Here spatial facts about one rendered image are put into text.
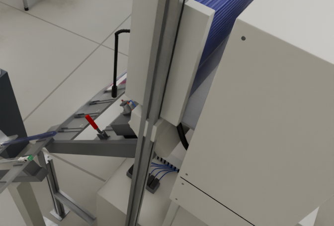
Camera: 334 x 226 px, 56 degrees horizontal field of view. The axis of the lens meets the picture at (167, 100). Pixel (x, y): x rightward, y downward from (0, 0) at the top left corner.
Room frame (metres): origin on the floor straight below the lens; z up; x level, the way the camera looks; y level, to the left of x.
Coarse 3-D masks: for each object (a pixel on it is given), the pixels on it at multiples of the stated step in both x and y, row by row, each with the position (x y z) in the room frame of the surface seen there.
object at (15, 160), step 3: (0, 159) 0.51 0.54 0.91; (3, 159) 0.50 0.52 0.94; (6, 159) 0.49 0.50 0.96; (9, 159) 0.49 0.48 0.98; (12, 159) 0.48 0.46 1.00; (15, 159) 0.47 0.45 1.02; (27, 159) 0.45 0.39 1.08; (30, 159) 0.45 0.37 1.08; (0, 162) 0.49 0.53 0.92; (3, 162) 0.49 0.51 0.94; (6, 162) 0.48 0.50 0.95; (9, 162) 0.48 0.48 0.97; (12, 162) 0.48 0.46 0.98
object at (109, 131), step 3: (123, 111) 0.81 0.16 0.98; (120, 114) 0.79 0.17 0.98; (117, 117) 0.77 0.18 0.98; (114, 120) 0.75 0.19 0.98; (108, 126) 0.71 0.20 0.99; (105, 129) 0.70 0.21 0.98; (108, 129) 0.69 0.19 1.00; (111, 129) 0.68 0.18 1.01; (105, 132) 0.67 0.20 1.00; (108, 132) 0.67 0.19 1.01; (111, 132) 0.66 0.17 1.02; (114, 132) 0.65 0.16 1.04; (108, 135) 0.65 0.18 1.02; (111, 135) 0.64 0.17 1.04; (114, 135) 0.63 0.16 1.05; (96, 138) 0.65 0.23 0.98; (108, 138) 0.62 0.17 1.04; (111, 138) 0.62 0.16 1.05; (114, 138) 0.61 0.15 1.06; (117, 138) 0.61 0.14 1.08; (120, 138) 0.60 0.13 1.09; (123, 138) 0.60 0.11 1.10
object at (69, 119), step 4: (124, 72) 1.28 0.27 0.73; (120, 76) 1.24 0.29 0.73; (112, 80) 1.19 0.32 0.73; (108, 84) 1.15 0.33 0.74; (104, 88) 1.12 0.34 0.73; (100, 92) 1.09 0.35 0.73; (104, 92) 1.10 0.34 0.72; (96, 96) 1.06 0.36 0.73; (88, 100) 1.02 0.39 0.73; (92, 100) 1.03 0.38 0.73; (84, 104) 0.98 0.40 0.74; (88, 104) 1.00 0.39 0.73; (80, 108) 0.95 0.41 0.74; (84, 108) 0.97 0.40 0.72; (76, 112) 0.92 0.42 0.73; (80, 112) 0.94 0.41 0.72; (72, 116) 0.90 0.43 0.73; (76, 116) 0.91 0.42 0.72; (68, 120) 0.87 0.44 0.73; (72, 120) 0.88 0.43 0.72; (64, 124) 0.84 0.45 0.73
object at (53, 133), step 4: (48, 132) 0.58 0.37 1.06; (52, 132) 0.57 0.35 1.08; (32, 136) 0.60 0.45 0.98; (36, 136) 0.58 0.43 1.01; (40, 136) 0.57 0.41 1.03; (44, 136) 0.57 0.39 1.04; (48, 136) 0.56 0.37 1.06; (12, 140) 0.63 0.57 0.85; (16, 140) 0.62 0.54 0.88; (20, 140) 0.60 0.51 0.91; (24, 140) 0.60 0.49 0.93; (28, 140) 0.59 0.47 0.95; (4, 144) 0.63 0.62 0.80; (8, 144) 0.63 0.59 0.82
